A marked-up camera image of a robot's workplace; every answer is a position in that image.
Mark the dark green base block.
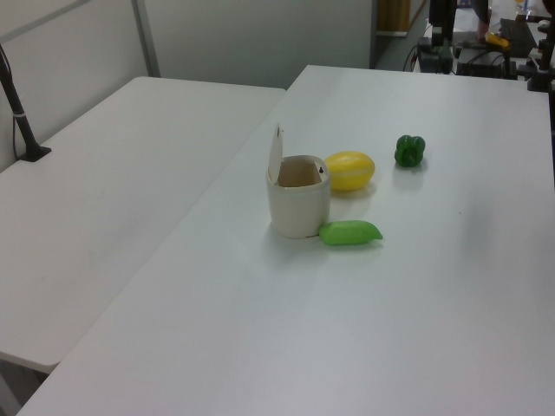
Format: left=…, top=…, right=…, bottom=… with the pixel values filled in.
left=417, top=37, right=454, bottom=75

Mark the black laptop keyboard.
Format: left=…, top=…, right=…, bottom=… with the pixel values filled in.
left=498, top=16, right=539, bottom=58

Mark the beige garbage bin with lid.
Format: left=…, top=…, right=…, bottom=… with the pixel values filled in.
left=264, top=122, right=332, bottom=240

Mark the light green toy pea pod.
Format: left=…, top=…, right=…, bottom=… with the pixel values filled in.
left=318, top=220, right=384, bottom=248

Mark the wooden cabinet panel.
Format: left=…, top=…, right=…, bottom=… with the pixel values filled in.
left=375, top=0, right=411, bottom=38

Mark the black pole with base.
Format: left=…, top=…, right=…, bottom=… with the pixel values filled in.
left=0, top=42, right=52, bottom=163

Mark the black equipment box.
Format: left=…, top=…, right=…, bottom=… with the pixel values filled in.
left=454, top=45, right=518, bottom=80

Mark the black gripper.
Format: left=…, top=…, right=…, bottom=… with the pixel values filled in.
left=428, top=0, right=458, bottom=49

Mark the black camera stand clamp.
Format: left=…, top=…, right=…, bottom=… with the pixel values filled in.
left=526, top=12, right=555, bottom=93

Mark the dark green toy bell pepper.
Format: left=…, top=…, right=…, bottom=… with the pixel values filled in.
left=394, top=134, right=427, bottom=169

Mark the yellow toy melon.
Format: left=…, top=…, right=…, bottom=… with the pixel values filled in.
left=323, top=150, right=375, bottom=193

